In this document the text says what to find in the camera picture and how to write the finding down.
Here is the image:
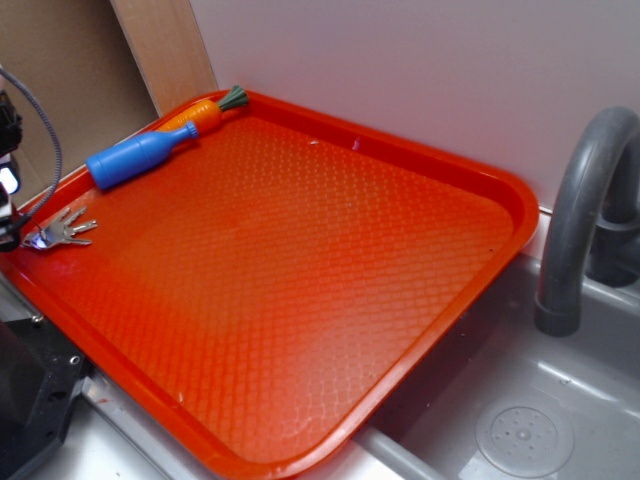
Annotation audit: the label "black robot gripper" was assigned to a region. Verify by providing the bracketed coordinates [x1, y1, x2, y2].
[1, 89, 23, 252]

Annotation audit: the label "silver keys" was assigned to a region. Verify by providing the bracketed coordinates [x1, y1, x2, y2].
[22, 207, 98, 251]

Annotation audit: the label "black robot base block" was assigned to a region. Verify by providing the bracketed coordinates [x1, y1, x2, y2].
[1, 319, 87, 479]

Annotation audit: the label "blue toy bottle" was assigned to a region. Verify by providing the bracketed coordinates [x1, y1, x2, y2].
[85, 121, 199, 190]

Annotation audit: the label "light wooden board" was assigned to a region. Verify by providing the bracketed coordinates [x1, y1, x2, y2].
[111, 0, 218, 115]

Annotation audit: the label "orange toy carrot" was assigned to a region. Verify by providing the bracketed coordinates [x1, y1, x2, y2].
[156, 85, 249, 135]

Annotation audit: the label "orange plastic tray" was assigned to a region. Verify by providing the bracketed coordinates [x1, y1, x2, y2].
[1, 93, 538, 479]

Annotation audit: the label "grey toy sink basin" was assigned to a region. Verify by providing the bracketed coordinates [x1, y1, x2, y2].
[356, 256, 639, 479]

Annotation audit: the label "grey toy faucet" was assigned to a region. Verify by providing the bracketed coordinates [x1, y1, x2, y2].
[534, 107, 639, 337]

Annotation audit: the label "grey braided cable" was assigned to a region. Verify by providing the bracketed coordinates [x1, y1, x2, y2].
[0, 65, 64, 221]

